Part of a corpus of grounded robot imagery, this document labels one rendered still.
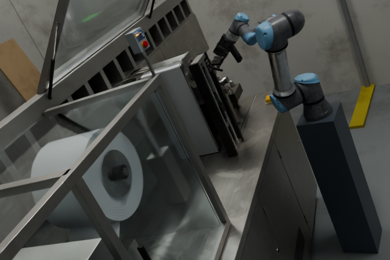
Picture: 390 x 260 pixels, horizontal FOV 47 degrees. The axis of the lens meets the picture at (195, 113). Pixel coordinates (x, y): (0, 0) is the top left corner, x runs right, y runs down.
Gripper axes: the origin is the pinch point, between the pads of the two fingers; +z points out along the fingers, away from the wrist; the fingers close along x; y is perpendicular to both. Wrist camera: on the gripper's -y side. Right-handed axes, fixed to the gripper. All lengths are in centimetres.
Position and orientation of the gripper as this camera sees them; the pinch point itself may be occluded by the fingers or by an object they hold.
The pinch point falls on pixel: (218, 68)
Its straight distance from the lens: 262.6
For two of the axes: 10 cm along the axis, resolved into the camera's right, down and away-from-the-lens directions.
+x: -2.9, 4.8, -8.3
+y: -8.6, -5.1, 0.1
